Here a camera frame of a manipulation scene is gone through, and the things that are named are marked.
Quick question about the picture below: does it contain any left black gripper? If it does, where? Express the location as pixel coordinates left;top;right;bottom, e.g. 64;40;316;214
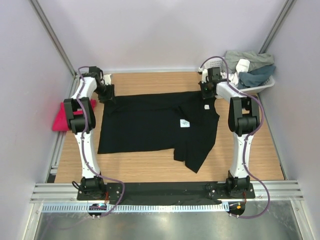
94;83;117;106

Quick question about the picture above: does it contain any black t shirt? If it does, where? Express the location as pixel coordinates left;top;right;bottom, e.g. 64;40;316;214
97;91;220;173

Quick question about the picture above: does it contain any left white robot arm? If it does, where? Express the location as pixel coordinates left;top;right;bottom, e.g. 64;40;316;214
63;66;115;201

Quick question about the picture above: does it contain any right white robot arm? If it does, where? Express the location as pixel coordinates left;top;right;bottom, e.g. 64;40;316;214
198;67;261;201

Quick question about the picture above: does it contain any white t shirt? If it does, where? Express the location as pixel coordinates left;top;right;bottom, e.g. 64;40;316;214
220;58;250;87

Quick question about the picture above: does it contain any teal blue t shirt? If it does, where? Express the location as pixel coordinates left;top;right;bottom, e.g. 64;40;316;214
237;65;276;90

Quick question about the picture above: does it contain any folded pink t shirt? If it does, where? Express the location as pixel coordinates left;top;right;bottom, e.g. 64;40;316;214
51;99;97;132

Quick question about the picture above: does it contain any grey t shirt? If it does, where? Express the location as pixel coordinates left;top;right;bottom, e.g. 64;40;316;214
224;50;275;73

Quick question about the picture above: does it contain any white laundry basket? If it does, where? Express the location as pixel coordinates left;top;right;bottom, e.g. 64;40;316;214
198;54;276;94

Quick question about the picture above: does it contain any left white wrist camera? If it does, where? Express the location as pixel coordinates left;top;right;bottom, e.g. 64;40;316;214
103;74;112;86

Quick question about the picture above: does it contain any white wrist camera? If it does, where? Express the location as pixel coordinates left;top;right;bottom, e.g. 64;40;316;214
198;67;208;84
103;74;112;86

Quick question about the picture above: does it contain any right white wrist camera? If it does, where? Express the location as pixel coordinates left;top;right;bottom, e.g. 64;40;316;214
198;67;208;84

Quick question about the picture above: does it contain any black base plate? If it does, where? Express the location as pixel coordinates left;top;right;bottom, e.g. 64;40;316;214
71;181;256;206

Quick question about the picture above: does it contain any aluminium frame rail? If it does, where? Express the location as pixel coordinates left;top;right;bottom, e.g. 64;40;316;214
30;180;304;203

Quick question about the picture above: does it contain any slotted cable duct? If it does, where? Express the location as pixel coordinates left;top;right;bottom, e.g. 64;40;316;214
42;202;229;213

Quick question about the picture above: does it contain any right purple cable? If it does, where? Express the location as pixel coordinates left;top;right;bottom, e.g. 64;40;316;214
199;56;271;220

